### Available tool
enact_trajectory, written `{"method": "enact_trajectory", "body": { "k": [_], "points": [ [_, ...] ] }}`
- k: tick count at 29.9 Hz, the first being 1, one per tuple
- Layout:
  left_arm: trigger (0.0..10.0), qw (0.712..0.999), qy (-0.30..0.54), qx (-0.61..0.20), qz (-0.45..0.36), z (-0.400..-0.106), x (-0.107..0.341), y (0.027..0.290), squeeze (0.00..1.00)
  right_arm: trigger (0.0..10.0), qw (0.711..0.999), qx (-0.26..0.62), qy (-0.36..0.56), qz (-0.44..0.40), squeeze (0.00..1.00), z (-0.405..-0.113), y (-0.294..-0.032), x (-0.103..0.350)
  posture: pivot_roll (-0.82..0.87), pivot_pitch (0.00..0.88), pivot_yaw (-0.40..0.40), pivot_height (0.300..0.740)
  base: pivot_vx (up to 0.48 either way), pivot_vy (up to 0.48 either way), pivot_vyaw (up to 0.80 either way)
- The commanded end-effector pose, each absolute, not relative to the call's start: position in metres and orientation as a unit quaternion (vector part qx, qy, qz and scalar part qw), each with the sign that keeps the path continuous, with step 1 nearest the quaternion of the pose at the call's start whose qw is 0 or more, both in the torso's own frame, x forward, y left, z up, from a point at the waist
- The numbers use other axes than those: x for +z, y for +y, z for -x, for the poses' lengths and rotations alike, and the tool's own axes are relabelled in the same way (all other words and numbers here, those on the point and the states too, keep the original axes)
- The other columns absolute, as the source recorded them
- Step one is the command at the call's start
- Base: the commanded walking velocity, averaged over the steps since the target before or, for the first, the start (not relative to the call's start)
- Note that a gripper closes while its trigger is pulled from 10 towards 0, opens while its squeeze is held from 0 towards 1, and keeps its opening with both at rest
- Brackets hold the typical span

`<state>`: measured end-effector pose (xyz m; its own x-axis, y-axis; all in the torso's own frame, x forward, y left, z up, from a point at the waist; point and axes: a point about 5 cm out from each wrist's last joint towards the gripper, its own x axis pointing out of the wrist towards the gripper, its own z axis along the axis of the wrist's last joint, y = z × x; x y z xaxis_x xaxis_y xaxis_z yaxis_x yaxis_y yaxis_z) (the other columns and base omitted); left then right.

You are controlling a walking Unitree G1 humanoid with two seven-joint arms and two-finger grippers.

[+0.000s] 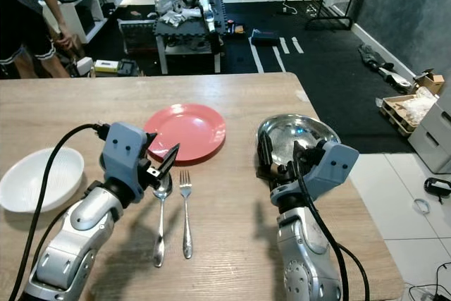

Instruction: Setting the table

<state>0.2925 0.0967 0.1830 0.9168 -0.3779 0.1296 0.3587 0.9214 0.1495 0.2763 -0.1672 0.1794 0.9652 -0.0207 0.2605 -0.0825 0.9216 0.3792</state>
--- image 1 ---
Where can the white drawer cabinet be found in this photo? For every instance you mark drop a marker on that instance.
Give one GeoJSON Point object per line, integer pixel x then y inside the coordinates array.
{"type": "Point", "coordinates": [433, 135]}

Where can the small black gadget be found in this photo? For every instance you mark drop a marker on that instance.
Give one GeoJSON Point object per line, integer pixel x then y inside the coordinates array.
{"type": "Point", "coordinates": [438, 187]}

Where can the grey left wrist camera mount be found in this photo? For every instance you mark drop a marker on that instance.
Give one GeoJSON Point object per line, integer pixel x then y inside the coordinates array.
{"type": "Point", "coordinates": [125, 156]}

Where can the person in black shorts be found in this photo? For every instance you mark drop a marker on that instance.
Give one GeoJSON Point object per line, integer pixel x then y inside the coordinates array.
{"type": "Point", "coordinates": [25, 19]}

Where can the flat cardboard tray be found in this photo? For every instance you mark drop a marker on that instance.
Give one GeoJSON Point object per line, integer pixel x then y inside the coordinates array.
{"type": "Point", "coordinates": [402, 112]}

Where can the pink round plate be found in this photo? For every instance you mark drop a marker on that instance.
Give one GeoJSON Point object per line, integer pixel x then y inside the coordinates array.
{"type": "Point", "coordinates": [187, 130]}

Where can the low white-legged bench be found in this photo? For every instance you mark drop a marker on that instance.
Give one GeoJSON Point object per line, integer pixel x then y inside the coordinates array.
{"type": "Point", "coordinates": [187, 37]}

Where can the yellow and white box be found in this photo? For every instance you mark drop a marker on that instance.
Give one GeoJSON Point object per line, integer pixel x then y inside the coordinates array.
{"type": "Point", "coordinates": [106, 67]}

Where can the black and white floor tool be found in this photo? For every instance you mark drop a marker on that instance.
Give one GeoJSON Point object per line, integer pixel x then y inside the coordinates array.
{"type": "Point", "coordinates": [384, 65]}

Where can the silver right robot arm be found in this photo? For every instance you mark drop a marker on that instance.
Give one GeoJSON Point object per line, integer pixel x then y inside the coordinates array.
{"type": "Point", "coordinates": [306, 259]}

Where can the white bowl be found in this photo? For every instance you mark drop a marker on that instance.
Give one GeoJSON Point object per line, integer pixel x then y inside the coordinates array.
{"type": "Point", "coordinates": [39, 181]}

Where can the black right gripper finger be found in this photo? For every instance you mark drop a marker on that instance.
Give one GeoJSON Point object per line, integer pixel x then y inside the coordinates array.
{"type": "Point", "coordinates": [304, 161]}
{"type": "Point", "coordinates": [268, 154]}

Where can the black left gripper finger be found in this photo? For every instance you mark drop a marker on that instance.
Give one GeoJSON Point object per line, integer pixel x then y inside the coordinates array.
{"type": "Point", "coordinates": [168, 160]}

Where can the steel spoon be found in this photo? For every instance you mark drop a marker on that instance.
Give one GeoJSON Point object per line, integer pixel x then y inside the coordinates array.
{"type": "Point", "coordinates": [160, 230]}

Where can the shiny steel bowl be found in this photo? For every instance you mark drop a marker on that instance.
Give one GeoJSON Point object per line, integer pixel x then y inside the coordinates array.
{"type": "Point", "coordinates": [296, 128]}

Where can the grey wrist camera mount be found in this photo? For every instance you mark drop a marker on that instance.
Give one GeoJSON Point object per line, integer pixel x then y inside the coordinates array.
{"type": "Point", "coordinates": [125, 156]}
{"type": "Point", "coordinates": [331, 167]}

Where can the steel fork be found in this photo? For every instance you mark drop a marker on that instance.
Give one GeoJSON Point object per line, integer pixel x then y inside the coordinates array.
{"type": "Point", "coordinates": [186, 223]}

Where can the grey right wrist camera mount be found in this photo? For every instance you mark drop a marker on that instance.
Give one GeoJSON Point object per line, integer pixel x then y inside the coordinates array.
{"type": "Point", "coordinates": [331, 167]}

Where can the flat black box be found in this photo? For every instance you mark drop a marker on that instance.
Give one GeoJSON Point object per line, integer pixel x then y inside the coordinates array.
{"type": "Point", "coordinates": [266, 36]}

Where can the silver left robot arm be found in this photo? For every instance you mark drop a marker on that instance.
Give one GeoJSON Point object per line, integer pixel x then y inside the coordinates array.
{"type": "Point", "coordinates": [74, 244]}

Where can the small cardboard box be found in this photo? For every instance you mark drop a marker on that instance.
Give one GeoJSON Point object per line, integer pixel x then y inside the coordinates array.
{"type": "Point", "coordinates": [430, 81]}

